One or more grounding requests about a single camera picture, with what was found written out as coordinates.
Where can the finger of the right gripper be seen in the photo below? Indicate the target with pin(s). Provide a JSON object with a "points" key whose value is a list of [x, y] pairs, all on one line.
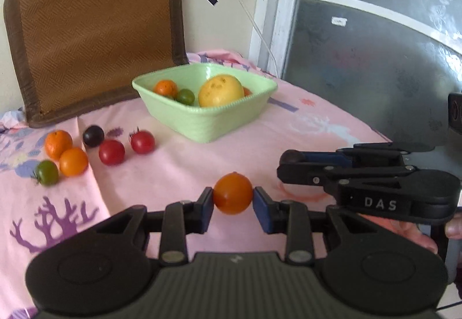
{"points": [[321, 157], [304, 175]]}

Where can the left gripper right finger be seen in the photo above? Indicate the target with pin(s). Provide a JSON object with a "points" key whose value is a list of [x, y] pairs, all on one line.
{"points": [[289, 218]]}

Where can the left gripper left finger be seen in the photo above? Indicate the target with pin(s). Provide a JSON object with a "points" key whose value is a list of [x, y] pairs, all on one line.
{"points": [[182, 218]]}

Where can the orange cherry tomato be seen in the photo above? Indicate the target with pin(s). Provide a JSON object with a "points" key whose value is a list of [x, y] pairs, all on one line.
{"points": [[233, 193], [73, 162]]}

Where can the dark purple plum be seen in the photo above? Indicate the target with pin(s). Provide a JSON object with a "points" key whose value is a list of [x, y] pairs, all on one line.
{"points": [[93, 136]]}

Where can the orange mandarin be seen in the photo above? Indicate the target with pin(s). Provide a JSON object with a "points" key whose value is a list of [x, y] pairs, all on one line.
{"points": [[56, 142]]}

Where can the red cherry tomato with stem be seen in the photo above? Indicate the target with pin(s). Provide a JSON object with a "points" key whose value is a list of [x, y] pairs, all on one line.
{"points": [[142, 142]]}

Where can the light green fruit bowl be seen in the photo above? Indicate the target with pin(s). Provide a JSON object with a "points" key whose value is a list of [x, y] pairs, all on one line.
{"points": [[200, 124]]}

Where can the yellow lemon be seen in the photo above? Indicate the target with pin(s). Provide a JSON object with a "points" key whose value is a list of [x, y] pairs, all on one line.
{"points": [[219, 91]]}

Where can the green tomato in bowl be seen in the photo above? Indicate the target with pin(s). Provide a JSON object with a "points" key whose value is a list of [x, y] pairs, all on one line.
{"points": [[185, 96]]}

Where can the pink patterned bedsheet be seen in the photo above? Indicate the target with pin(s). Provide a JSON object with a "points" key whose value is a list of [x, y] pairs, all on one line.
{"points": [[34, 218]]}

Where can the small mandarin in bowl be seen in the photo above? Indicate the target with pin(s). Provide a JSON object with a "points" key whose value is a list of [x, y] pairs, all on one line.
{"points": [[166, 88]]}

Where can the green cherry tomato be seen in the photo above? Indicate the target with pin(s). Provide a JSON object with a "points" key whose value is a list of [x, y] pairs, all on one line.
{"points": [[46, 173]]}

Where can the frosted glass door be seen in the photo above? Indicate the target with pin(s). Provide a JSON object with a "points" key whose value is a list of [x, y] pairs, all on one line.
{"points": [[390, 63]]}

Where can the brown woven seat cushion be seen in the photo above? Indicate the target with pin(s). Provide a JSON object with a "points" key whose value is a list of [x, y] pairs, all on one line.
{"points": [[75, 56]]}

